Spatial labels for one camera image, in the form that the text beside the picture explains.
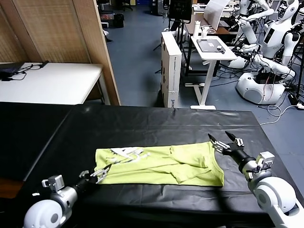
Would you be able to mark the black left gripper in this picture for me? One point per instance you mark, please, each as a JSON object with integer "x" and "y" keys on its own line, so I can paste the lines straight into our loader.
{"x": 86, "y": 184}

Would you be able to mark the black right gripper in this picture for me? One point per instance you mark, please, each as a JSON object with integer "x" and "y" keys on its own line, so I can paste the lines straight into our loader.
{"x": 237, "y": 153}

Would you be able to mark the yellow-green t-shirt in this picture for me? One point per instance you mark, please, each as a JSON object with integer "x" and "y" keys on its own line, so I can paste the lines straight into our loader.
{"x": 154, "y": 166}

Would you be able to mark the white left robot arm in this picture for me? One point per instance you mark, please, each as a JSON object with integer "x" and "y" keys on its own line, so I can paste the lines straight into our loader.
{"x": 59, "y": 202}

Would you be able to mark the white humanoid robot raised arm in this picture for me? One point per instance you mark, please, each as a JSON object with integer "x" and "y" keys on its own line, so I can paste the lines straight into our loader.
{"x": 246, "y": 30}

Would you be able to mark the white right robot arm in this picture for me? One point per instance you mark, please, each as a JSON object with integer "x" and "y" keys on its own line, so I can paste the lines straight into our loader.
{"x": 273, "y": 194}

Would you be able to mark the black plastic table cover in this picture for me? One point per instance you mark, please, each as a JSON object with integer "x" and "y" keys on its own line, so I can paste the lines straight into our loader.
{"x": 142, "y": 126}

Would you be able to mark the black power strip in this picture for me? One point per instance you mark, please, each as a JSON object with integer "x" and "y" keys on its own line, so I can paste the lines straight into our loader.
{"x": 292, "y": 98}

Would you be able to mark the white height-adjustable desk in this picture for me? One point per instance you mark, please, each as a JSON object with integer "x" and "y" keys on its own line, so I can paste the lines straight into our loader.
{"x": 225, "y": 56}

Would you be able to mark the tall white cardboard box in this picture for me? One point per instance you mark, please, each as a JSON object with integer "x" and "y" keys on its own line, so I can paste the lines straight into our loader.
{"x": 174, "y": 71}

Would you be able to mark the small black gadget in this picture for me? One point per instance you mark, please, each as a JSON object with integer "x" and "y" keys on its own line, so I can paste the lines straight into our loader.
{"x": 221, "y": 48}

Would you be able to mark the white table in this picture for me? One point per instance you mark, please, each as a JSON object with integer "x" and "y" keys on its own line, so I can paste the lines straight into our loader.
{"x": 59, "y": 80}

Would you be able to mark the grey closed laptop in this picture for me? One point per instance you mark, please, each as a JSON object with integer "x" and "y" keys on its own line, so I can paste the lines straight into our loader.
{"x": 208, "y": 45}

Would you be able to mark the small white cup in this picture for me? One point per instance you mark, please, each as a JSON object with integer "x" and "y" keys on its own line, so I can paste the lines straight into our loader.
{"x": 204, "y": 32}

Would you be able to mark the brown wooden desk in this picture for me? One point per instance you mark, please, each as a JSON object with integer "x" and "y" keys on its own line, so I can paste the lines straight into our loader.
{"x": 226, "y": 29}

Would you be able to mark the white humanoid robot with base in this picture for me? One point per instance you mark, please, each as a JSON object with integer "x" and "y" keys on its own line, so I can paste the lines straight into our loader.
{"x": 272, "y": 37}

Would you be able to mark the white water bottle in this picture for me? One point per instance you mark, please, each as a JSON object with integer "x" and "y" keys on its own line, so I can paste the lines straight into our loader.
{"x": 196, "y": 29}

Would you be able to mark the black tripod stand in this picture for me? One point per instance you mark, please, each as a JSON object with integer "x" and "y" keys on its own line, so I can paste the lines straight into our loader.
{"x": 182, "y": 29}

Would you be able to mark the white curved panel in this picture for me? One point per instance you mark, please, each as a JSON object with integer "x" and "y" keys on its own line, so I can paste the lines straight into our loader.
{"x": 213, "y": 16}

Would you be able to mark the flat black device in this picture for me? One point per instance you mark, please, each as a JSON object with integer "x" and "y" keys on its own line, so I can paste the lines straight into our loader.
{"x": 10, "y": 69}

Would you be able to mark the black monitor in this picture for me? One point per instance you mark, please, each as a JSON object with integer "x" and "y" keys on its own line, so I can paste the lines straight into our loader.
{"x": 180, "y": 9}

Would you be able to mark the wooden partition screen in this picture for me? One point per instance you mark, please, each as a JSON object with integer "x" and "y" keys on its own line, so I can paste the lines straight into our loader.
{"x": 59, "y": 31}

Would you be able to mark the black bin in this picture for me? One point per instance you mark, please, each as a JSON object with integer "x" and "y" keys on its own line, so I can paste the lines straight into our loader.
{"x": 118, "y": 21}

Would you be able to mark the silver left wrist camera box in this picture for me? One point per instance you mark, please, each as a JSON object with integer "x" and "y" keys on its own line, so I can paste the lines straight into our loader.
{"x": 54, "y": 182}

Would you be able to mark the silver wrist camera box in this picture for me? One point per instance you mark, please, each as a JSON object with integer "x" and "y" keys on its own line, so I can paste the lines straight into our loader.
{"x": 266, "y": 159}
{"x": 54, "y": 182}

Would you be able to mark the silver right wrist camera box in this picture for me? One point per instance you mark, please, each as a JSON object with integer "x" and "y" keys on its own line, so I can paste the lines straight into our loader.
{"x": 266, "y": 159}

